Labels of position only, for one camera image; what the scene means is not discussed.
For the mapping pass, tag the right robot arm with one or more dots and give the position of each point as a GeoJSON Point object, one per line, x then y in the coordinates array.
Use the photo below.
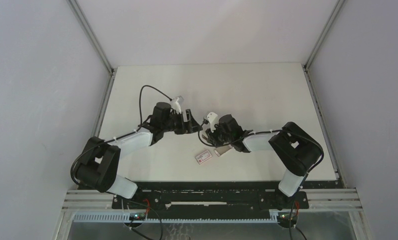
{"type": "Point", "coordinates": [297, 150]}

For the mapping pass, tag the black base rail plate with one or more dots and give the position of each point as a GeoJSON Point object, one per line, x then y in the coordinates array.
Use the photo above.
{"type": "Point", "coordinates": [217, 200]}

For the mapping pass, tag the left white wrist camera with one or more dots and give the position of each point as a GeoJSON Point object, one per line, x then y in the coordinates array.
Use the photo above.
{"type": "Point", "coordinates": [176, 104]}

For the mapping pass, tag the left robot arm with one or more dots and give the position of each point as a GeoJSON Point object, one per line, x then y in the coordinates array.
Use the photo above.
{"type": "Point", "coordinates": [97, 166]}

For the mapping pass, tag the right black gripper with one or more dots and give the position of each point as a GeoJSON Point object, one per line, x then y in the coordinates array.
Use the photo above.
{"type": "Point", "coordinates": [211, 135]}

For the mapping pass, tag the right aluminium frame post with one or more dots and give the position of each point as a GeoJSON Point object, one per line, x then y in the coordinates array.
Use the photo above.
{"type": "Point", "coordinates": [324, 33]}

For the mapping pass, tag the red white staple box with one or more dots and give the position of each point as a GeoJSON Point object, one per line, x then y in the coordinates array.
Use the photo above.
{"type": "Point", "coordinates": [203, 157]}

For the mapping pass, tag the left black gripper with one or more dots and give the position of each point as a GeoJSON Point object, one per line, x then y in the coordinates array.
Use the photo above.
{"type": "Point", "coordinates": [190, 126]}

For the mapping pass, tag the left aluminium frame post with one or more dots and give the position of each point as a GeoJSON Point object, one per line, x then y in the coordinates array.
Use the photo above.
{"type": "Point", "coordinates": [83, 21]}

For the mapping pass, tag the aluminium frame post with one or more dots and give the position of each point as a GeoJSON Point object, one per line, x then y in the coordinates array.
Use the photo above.
{"type": "Point", "coordinates": [324, 33]}
{"type": "Point", "coordinates": [83, 21]}

